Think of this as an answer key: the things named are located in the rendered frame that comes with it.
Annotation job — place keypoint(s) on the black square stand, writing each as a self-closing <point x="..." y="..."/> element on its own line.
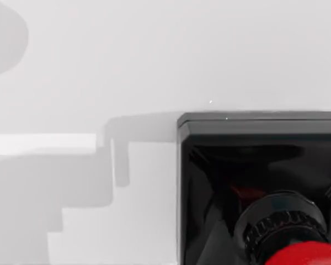
<point x="209" y="146"/>

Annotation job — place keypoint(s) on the red bottle with black cap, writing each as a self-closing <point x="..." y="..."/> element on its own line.
<point x="284" y="220"/>

